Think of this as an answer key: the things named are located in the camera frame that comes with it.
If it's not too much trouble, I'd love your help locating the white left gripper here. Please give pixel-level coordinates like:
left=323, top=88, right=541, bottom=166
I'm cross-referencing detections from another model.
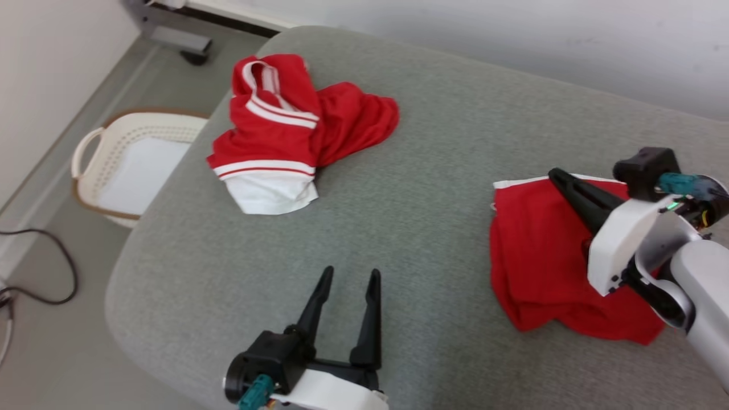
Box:
left=272, top=266, right=390, bottom=410

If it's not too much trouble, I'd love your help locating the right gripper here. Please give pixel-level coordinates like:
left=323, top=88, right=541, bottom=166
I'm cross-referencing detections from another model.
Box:
left=548, top=167, right=685, bottom=298

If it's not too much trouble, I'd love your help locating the red garment with white stripes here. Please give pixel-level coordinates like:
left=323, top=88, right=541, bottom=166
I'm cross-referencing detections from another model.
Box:
left=206, top=54, right=400, bottom=216

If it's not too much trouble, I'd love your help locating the grey fabric sofa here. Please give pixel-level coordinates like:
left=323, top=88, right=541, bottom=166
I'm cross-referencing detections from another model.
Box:
left=104, top=26, right=729, bottom=410

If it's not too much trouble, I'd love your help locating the white laundry basket brown rim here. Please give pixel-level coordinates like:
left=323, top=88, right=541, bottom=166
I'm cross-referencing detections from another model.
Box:
left=71, top=108, right=209, bottom=229

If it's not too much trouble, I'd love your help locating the white skirting board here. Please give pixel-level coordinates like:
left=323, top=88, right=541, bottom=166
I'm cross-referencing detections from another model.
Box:
left=185, top=0, right=297, bottom=32

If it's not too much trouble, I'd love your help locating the grey metal stand foot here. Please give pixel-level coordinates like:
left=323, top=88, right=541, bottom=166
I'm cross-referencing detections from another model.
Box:
left=122, top=0, right=212, bottom=55

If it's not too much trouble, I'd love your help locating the right arm cable teal plug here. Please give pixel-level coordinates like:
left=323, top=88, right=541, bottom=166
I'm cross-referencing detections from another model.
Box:
left=660, top=173, right=700, bottom=196

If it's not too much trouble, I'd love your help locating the black floor cable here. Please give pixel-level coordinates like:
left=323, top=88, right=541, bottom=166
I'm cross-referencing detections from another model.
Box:
left=0, top=229, right=79, bottom=305

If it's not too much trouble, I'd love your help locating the grey floor cable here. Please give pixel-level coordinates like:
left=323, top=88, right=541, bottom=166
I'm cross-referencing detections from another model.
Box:
left=0, top=290, right=15, bottom=368

